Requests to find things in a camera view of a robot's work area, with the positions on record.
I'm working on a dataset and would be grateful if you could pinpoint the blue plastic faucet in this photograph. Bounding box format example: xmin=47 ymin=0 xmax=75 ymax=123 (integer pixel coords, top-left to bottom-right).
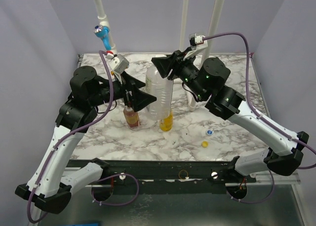
xmin=93 ymin=24 xmax=112 ymax=50

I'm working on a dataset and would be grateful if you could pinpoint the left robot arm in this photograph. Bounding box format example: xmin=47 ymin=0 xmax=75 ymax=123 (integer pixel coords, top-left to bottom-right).
xmin=15 ymin=66 xmax=156 ymax=214

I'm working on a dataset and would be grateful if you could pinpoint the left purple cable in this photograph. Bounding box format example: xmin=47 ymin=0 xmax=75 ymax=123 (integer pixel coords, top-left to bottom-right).
xmin=26 ymin=50 xmax=140 ymax=224

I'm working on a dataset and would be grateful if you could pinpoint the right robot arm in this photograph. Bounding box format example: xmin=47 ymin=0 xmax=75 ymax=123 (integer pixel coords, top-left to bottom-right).
xmin=151 ymin=50 xmax=309 ymax=183

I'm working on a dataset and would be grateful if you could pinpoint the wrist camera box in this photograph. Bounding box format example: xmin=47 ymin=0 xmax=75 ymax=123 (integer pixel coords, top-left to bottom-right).
xmin=184 ymin=33 xmax=208 ymax=60
xmin=111 ymin=54 xmax=129 ymax=74

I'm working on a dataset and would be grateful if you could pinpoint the yellow labelled bottle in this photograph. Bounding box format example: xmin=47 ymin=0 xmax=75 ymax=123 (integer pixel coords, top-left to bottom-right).
xmin=159 ymin=110 xmax=173 ymax=132

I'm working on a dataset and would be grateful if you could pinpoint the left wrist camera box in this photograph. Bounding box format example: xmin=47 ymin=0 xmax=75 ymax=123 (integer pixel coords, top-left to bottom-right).
xmin=111 ymin=54 xmax=129 ymax=74

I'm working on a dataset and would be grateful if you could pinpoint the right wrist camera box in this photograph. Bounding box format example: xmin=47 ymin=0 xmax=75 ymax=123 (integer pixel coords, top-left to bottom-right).
xmin=184 ymin=33 xmax=208 ymax=60

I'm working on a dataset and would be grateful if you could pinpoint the white pvc pipe frame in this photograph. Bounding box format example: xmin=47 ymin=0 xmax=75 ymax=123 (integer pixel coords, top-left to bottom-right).
xmin=86 ymin=0 xmax=228 ymax=112

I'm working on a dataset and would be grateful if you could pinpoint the yellow bottle cap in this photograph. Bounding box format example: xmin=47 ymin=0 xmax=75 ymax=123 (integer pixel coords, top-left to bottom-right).
xmin=201 ymin=141 xmax=208 ymax=148

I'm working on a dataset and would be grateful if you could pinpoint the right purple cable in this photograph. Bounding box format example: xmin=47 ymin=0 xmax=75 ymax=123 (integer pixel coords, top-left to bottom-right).
xmin=203 ymin=32 xmax=316 ymax=204

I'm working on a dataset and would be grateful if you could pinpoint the large clear plastic bottle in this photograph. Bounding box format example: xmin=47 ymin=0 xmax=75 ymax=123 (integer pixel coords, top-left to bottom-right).
xmin=145 ymin=65 xmax=174 ymax=121

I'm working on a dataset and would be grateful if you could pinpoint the red gold labelled bottle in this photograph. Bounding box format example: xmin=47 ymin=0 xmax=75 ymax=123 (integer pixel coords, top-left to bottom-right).
xmin=123 ymin=106 xmax=140 ymax=128

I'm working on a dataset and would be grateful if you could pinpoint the purple cable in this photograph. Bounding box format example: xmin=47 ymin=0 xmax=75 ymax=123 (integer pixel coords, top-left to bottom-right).
xmin=26 ymin=50 xmax=140 ymax=224
xmin=203 ymin=32 xmax=316 ymax=204

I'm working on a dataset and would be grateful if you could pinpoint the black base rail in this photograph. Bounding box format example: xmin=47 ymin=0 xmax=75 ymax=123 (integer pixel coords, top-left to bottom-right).
xmin=66 ymin=159 xmax=257 ymax=195

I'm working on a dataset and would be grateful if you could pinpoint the blue white bottle cap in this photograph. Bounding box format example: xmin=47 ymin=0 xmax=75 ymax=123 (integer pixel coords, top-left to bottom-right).
xmin=206 ymin=129 xmax=213 ymax=136

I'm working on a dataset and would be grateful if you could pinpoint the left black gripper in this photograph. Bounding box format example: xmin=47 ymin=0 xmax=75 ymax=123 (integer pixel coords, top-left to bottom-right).
xmin=90 ymin=69 xmax=157 ymax=110

